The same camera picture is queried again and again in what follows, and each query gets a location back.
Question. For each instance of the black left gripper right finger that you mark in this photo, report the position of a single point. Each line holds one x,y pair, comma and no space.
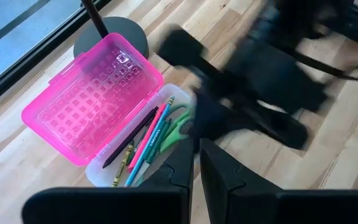
291,208

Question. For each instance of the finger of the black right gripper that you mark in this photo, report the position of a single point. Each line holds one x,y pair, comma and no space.
216,118
182,48

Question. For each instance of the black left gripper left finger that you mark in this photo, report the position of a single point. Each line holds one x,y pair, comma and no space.
120,208

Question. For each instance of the olive crayon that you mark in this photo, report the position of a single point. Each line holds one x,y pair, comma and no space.
123,165

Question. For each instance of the dark green crayon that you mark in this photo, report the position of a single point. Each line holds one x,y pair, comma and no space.
160,140

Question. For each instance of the green crayon white print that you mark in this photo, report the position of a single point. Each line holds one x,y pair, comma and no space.
135,149

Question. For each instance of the blue crayon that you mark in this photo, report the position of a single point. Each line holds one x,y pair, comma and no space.
152,140

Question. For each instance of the pink pen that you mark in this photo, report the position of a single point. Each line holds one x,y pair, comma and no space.
148,137

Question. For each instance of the black pencil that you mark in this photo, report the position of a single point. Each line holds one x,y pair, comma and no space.
130,137

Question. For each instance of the clear pencil box pink lid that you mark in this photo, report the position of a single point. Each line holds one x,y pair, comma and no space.
89,102

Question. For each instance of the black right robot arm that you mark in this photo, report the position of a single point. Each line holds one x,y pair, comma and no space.
337,18

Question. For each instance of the black aluminium table frame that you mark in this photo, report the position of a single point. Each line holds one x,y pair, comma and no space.
26,62

